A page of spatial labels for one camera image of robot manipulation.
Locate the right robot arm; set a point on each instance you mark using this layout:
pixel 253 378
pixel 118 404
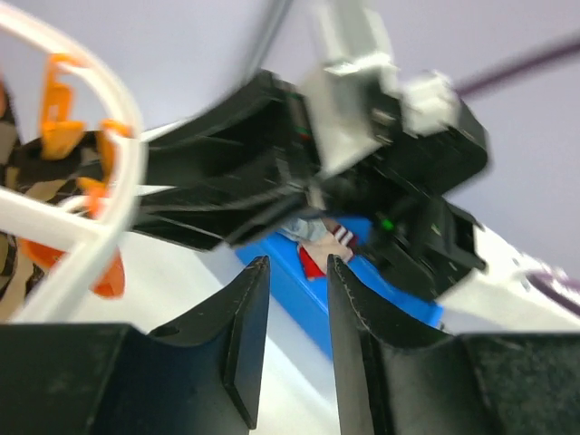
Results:
pixel 425 252

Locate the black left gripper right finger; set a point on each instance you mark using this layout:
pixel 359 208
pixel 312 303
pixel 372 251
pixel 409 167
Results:
pixel 396 375

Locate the grey sock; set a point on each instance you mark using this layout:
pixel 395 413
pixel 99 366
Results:
pixel 300 230

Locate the blue plastic bin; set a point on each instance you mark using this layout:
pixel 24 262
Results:
pixel 306 300

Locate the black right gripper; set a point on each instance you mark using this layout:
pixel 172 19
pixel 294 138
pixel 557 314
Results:
pixel 243 169

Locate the red beige sock in bin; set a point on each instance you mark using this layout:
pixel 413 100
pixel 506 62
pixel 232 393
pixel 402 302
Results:
pixel 337 240

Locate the white round clip hanger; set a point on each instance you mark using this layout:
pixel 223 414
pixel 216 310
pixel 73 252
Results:
pixel 67 200

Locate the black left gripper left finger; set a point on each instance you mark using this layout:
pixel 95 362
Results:
pixel 197 374

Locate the orange clothes peg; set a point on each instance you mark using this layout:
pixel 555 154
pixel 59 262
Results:
pixel 59 133

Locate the brown argyle sock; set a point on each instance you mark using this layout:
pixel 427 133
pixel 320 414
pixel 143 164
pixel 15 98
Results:
pixel 25 171

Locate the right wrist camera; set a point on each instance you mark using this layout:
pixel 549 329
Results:
pixel 356 81

